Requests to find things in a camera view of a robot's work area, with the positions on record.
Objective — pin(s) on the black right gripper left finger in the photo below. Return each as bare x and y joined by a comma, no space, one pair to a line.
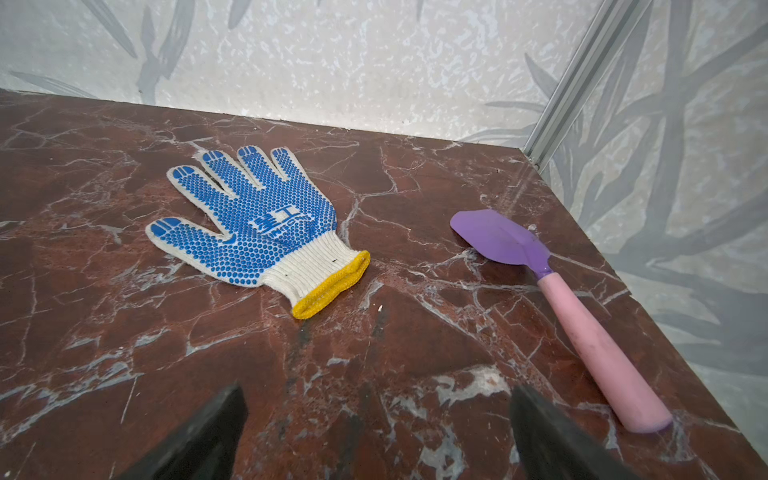
204,447

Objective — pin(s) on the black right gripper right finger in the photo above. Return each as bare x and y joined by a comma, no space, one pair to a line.
552,446

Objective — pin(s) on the purple pink silicone spatula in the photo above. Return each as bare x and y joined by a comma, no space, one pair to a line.
499,239

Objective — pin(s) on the blue dotted work glove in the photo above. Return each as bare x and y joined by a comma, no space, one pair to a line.
274,228

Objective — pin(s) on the aluminium frame post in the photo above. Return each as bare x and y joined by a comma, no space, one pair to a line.
614,21

